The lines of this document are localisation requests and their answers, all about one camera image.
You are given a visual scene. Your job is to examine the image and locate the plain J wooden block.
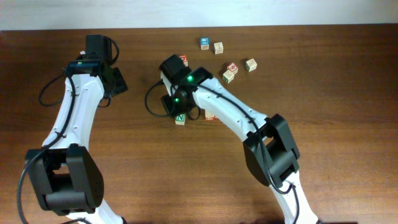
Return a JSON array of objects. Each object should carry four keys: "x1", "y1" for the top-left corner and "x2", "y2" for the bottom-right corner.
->
[{"x1": 214, "y1": 42, "x2": 224, "y2": 55}]

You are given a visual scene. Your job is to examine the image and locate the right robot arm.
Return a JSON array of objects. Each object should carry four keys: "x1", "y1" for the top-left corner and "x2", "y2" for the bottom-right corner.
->
[{"x1": 159, "y1": 55, "x2": 320, "y2": 223}]

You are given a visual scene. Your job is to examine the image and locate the red 6 wooden block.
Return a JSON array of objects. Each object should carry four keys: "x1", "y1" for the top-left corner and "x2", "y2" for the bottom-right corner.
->
[{"x1": 227, "y1": 62, "x2": 239, "y2": 75}]

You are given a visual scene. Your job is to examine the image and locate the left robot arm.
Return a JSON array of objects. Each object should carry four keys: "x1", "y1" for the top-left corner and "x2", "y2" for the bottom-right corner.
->
[{"x1": 21, "y1": 35, "x2": 128, "y2": 223}]

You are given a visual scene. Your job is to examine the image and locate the green edged picture block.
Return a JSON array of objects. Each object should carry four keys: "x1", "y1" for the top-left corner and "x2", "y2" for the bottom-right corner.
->
[{"x1": 222, "y1": 70, "x2": 234, "y2": 83}]

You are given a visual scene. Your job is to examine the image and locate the green N wooden block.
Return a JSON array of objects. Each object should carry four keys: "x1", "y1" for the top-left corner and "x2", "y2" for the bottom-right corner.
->
[{"x1": 175, "y1": 114, "x2": 186, "y2": 126}]

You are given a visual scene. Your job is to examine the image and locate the blue top wooden block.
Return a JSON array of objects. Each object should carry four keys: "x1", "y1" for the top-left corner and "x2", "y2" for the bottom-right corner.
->
[{"x1": 200, "y1": 37, "x2": 210, "y2": 50}]

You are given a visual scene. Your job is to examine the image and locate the red sided picture block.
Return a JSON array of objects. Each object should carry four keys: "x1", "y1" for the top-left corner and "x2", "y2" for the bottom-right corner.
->
[{"x1": 205, "y1": 110, "x2": 217, "y2": 120}]

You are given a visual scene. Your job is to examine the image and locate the red O wooden block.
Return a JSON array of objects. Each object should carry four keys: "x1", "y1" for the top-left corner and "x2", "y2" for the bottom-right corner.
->
[{"x1": 179, "y1": 55, "x2": 188, "y2": 67}]

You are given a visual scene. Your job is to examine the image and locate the green side wooden block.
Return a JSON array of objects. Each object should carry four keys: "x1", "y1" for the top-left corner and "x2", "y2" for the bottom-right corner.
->
[{"x1": 245, "y1": 58, "x2": 257, "y2": 72}]

